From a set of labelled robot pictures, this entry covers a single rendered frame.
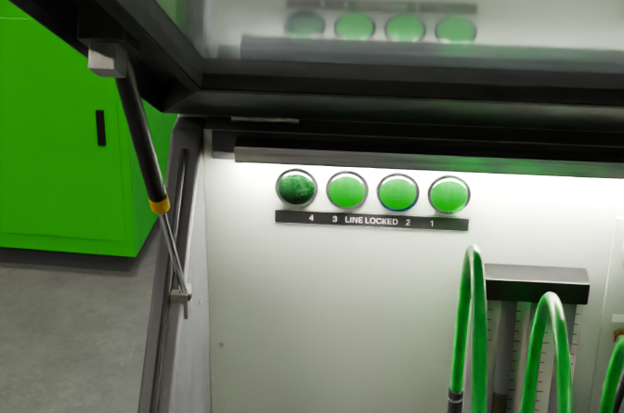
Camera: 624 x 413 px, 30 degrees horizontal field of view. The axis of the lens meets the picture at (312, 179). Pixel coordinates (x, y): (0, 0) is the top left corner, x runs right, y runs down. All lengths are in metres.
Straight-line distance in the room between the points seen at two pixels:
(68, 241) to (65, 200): 0.16
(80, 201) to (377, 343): 2.48
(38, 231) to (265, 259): 2.59
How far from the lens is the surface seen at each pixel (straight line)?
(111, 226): 3.88
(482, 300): 1.10
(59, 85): 3.73
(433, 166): 1.33
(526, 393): 1.37
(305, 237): 1.41
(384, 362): 1.50
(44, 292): 3.93
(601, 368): 1.52
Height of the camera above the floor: 1.98
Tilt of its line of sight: 25 degrees down
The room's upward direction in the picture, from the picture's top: 1 degrees clockwise
